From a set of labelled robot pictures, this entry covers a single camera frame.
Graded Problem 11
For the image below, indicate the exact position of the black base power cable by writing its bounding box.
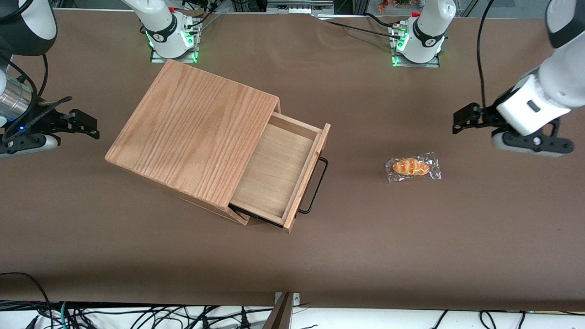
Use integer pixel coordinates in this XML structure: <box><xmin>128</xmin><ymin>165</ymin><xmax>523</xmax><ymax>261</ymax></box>
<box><xmin>318</xmin><ymin>13</ymin><xmax>397</xmax><ymax>38</ymax></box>

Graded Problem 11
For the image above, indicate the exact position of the metal background frame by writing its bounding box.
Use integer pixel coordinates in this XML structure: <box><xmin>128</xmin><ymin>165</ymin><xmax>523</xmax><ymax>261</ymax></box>
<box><xmin>265</xmin><ymin>0</ymin><xmax>336</xmax><ymax>14</ymax></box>

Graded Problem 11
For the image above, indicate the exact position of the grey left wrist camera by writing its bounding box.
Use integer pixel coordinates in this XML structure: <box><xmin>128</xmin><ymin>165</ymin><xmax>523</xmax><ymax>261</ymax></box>
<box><xmin>491</xmin><ymin>118</ymin><xmax>574</xmax><ymax>159</ymax></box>

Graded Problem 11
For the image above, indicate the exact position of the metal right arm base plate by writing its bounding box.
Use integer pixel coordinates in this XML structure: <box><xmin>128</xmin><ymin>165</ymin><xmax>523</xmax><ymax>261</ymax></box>
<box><xmin>150</xmin><ymin>46</ymin><xmax>200</xmax><ymax>64</ymax></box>

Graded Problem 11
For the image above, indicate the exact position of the aluminium profile bar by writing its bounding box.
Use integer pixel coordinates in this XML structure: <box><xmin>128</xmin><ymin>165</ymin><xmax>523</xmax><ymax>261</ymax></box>
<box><xmin>263</xmin><ymin>292</ymin><xmax>300</xmax><ymax>329</ymax></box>

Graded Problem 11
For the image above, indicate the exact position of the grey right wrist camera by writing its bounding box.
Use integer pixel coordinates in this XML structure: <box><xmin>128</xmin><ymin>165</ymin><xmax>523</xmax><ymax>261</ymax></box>
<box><xmin>0</xmin><ymin>135</ymin><xmax>60</xmax><ymax>159</ymax></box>

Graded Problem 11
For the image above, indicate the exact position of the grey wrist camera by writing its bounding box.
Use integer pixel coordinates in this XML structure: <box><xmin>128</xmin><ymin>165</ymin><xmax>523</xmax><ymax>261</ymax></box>
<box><xmin>491</xmin><ymin>118</ymin><xmax>574</xmax><ymax>159</ymax></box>
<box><xmin>0</xmin><ymin>135</ymin><xmax>60</xmax><ymax>159</ymax></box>

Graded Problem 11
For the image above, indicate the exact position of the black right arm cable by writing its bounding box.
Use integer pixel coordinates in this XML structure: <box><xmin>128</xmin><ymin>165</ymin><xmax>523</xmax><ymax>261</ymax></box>
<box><xmin>0</xmin><ymin>54</ymin><xmax>74</xmax><ymax>140</ymax></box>

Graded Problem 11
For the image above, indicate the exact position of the wooden drawer cabinet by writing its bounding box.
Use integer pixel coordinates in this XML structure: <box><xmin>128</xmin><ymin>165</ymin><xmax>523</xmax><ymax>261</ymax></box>
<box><xmin>105</xmin><ymin>59</ymin><xmax>282</xmax><ymax>226</ymax></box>

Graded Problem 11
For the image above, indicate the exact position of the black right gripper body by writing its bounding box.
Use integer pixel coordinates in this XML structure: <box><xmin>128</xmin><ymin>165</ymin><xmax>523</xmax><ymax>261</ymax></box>
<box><xmin>2</xmin><ymin>97</ymin><xmax>71</xmax><ymax>142</ymax></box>

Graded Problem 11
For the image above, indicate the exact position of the brown table cover sheet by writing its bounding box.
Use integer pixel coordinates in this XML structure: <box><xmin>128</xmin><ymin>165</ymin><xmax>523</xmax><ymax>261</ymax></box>
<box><xmin>0</xmin><ymin>9</ymin><xmax>585</xmax><ymax>311</ymax></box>

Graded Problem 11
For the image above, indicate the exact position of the bread roll in clear wrapper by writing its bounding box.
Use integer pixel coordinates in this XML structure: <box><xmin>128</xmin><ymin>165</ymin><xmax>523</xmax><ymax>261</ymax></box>
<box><xmin>385</xmin><ymin>152</ymin><xmax>442</xmax><ymax>184</ymax></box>

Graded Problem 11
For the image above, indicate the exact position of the long black looped cable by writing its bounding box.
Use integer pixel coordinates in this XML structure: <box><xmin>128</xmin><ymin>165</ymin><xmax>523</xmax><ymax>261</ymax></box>
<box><xmin>0</xmin><ymin>272</ymin><xmax>52</xmax><ymax>320</ymax></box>

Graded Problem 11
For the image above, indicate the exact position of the wooden drawer with black handle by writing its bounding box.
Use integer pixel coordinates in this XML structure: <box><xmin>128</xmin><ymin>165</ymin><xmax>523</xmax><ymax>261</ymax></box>
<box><xmin>229</xmin><ymin>111</ymin><xmax>331</xmax><ymax>234</ymax></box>

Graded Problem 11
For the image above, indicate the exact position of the black cable tangle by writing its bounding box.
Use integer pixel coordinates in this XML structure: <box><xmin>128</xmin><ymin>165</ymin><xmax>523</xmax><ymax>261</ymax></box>
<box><xmin>69</xmin><ymin>304</ymin><xmax>275</xmax><ymax>329</ymax></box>

